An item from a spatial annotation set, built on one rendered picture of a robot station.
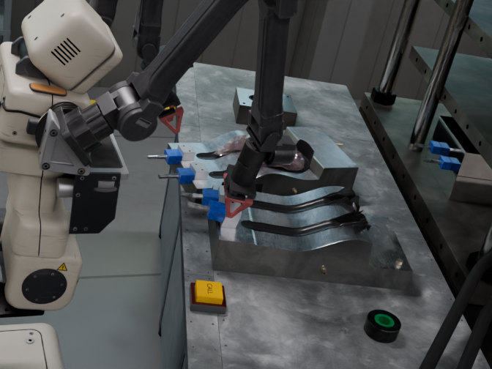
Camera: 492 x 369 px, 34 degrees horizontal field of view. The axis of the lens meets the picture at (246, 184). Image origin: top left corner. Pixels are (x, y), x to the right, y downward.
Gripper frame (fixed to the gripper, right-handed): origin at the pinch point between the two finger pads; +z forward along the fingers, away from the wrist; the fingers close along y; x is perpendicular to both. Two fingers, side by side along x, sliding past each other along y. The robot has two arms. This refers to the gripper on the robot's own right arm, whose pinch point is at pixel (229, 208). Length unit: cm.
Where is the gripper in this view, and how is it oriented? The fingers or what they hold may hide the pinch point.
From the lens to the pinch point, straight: 193.7
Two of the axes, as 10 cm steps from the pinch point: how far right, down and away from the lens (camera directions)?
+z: -3.4, 7.6, 5.5
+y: -0.8, -6.1, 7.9
